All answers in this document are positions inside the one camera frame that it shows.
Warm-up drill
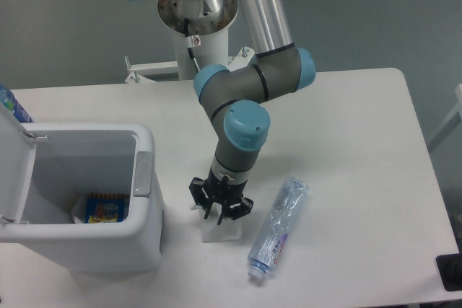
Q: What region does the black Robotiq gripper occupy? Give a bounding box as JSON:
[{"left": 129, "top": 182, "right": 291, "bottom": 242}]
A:
[{"left": 188, "top": 170, "right": 254, "bottom": 225}]

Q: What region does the clear plastic bag wrapper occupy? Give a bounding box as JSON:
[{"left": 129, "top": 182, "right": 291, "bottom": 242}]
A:
[{"left": 191, "top": 203, "right": 243, "bottom": 243}]

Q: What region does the clear crushed plastic bottle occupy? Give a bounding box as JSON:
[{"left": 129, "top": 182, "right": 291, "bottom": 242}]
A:
[{"left": 248, "top": 177, "right": 309, "bottom": 283}]

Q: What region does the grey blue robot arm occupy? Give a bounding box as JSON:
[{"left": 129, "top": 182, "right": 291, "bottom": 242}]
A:
[{"left": 158, "top": 0, "right": 316, "bottom": 220}]

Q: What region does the white trash can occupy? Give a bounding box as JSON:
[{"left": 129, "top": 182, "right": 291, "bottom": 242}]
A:
[{"left": 1, "top": 123, "right": 164, "bottom": 272}]

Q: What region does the white trash can lid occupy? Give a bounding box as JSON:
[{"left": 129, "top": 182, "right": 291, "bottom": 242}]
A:
[{"left": 1, "top": 106, "right": 36, "bottom": 224}]

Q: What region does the colourful snack packet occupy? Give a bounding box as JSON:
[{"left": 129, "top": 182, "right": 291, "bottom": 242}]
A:
[{"left": 84, "top": 193, "right": 130, "bottom": 224}]

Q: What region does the blue bottle behind bin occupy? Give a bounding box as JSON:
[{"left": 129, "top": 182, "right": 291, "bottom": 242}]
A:
[{"left": 1, "top": 85, "right": 34, "bottom": 123}]

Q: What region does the black device at table edge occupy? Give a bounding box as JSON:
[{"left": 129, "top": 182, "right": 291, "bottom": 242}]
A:
[{"left": 436, "top": 253, "right": 461, "bottom": 292}]

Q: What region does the white middle floor bracket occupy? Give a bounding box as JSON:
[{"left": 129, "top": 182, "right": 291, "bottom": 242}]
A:
[{"left": 227, "top": 46, "right": 255, "bottom": 71}]

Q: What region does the white floor bracket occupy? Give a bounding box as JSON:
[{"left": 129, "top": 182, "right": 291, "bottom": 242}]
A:
[
  {"left": 227, "top": 46, "right": 255, "bottom": 71},
  {"left": 124, "top": 56, "right": 179, "bottom": 84}
]

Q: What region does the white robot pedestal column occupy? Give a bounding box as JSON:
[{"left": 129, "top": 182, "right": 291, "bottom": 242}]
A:
[{"left": 172, "top": 28, "right": 229, "bottom": 80}]

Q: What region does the white left floor bracket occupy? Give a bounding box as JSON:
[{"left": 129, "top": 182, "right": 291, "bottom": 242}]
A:
[{"left": 124, "top": 56, "right": 179, "bottom": 84}]

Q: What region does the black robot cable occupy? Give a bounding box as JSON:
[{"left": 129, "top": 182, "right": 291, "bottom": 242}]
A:
[{"left": 183, "top": 17, "right": 206, "bottom": 80}]

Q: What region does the white frame at right edge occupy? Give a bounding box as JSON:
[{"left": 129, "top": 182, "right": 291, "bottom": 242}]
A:
[{"left": 426, "top": 84, "right": 461, "bottom": 154}]

